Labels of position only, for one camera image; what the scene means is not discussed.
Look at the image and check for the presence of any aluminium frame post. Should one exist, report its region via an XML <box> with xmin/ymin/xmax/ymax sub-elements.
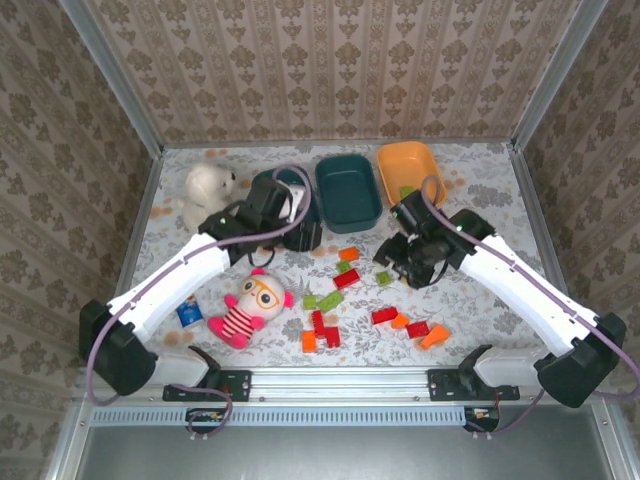
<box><xmin>510</xmin><ymin>0</ymin><xmax>610</xmax><ymax>149</ymax></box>
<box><xmin>58</xmin><ymin>0</ymin><xmax>165</xmax><ymax>157</ymax></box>

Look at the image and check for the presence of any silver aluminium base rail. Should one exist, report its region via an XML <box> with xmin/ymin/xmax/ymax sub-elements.
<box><xmin>162</xmin><ymin>368</ymin><xmax>521</xmax><ymax>404</ymax></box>

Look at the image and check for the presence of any orange curved slope lego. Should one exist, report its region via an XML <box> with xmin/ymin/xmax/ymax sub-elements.
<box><xmin>420</xmin><ymin>323</ymin><xmax>452</xmax><ymax>350</ymax></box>

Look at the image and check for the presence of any orange plastic container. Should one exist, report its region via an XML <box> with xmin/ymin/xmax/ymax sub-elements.
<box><xmin>375</xmin><ymin>140</ymin><xmax>448</xmax><ymax>209</ymax></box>

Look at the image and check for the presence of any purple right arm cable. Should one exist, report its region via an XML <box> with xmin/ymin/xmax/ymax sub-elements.
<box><xmin>419</xmin><ymin>174</ymin><xmax>640</xmax><ymax>401</ymax></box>

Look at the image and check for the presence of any pink striped plush doll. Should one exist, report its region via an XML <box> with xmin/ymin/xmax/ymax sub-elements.
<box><xmin>207</xmin><ymin>267</ymin><xmax>296</xmax><ymax>351</ymax></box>

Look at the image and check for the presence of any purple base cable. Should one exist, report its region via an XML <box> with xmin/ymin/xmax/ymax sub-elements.
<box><xmin>463</xmin><ymin>389</ymin><xmax>547</xmax><ymax>437</ymax></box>
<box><xmin>167</xmin><ymin>383</ymin><xmax>235</xmax><ymax>442</ymax></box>

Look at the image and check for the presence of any aluminium table edge rail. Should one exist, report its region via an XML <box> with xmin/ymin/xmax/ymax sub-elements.
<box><xmin>508</xmin><ymin>143</ymin><xmax>589</xmax><ymax>346</ymax></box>
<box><xmin>74</xmin><ymin>148</ymin><xmax>165</xmax><ymax>399</ymax></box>

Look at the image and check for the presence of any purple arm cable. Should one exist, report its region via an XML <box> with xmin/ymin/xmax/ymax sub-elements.
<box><xmin>84</xmin><ymin>164</ymin><xmax>314</xmax><ymax>406</ymax></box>
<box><xmin>419</xmin><ymin>174</ymin><xmax>640</xmax><ymax>401</ymax></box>

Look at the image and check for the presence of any dark teal plastic container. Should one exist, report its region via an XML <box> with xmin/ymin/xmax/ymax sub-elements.
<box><xmin>314</xmin><ymin>153</ymin><xmax>384</xmax><ymax>235</ymax></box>
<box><xmin>251</xmin><ymin>167</ymin><xmax>325</xmax><ymax>252</ymax></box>

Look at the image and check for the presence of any green rectangular lego brick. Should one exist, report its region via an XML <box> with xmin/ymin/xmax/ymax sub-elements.
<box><xmin>316</xmin><ymin>290</ymin><xmax>346</xmax><ymax>314</ymax></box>

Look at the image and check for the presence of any white plush bear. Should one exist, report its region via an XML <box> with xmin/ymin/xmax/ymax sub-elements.
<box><xmin>179</xmin><ymin>163</ymin><xmax>237</xmax><ymax>232</ymax></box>

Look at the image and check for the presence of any white slotted cable duct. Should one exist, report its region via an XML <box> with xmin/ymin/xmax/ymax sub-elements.
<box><xmin>89</xmin><ymin>405</ymin><xmax>469</xmax><ymax>427</ymax></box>

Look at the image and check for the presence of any small blue white packet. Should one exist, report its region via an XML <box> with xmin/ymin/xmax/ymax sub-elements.
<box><xmin>175</xmin><ymin>294</ymin><xmax>205</xmax><ymax>329</ymax></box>

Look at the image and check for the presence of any grey metal shelf panel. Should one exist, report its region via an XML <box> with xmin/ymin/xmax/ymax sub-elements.
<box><xmin>52</xmin><ymin>403</ymin><xmax>639</xmax><ymax>480</ymax></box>

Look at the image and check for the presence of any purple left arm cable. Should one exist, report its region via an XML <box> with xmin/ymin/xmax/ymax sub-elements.
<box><xmin>84</xmin><ymin>164</ymin><xmax>314</xmax><ymax>406</ymax></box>

